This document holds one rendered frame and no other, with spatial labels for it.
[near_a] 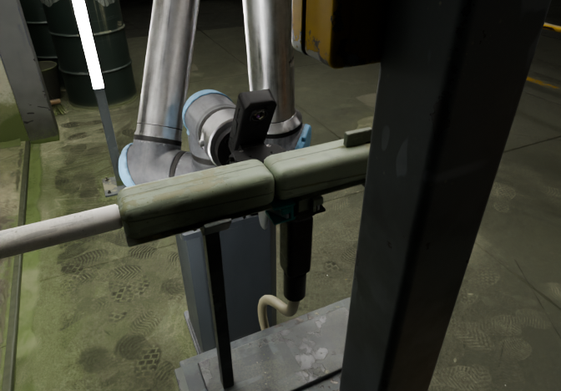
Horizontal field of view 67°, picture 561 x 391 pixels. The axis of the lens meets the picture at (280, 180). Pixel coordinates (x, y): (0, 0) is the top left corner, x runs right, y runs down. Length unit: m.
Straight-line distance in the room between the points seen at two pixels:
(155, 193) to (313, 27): 0.23
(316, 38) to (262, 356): 0.53
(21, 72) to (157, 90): 2.46
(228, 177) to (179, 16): 0.48
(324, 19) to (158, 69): 0.61
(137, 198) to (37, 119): 2.95
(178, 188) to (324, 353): 0.39
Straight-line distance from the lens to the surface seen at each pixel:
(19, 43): 3.20
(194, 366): 0.71
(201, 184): 0.43
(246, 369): 0.69
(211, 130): 0.64
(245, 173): 0.44
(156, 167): 0.81
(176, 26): 0.86
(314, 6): 0.27
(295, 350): 0.71
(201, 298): 1.39
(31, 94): 3.29
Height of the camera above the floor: 1.37
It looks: 32 degrees down
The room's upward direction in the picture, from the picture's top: straight up
